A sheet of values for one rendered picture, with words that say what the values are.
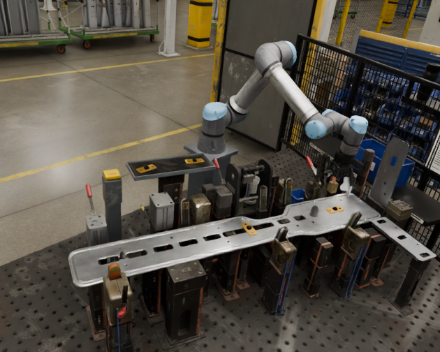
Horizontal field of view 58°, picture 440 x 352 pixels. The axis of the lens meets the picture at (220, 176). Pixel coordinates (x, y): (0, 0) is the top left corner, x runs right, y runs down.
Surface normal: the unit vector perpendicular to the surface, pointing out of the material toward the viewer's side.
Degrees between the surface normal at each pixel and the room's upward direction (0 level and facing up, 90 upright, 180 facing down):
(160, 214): 90
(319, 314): 0
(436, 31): 90
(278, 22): 91
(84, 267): 0
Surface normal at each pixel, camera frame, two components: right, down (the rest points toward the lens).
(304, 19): -0.68, 0.31
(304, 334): 0.10, -0.87
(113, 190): 0.43, 0.48
